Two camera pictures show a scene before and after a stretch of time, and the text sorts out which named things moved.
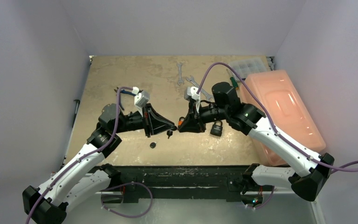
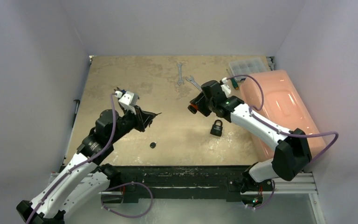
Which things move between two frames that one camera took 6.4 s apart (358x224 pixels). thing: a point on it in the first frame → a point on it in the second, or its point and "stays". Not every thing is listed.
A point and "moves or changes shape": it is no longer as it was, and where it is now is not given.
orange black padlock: [180, 122] moves or changes shape
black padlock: [216, 130] stays
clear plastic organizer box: [244, 66] stays
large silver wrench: [202, 90] stays
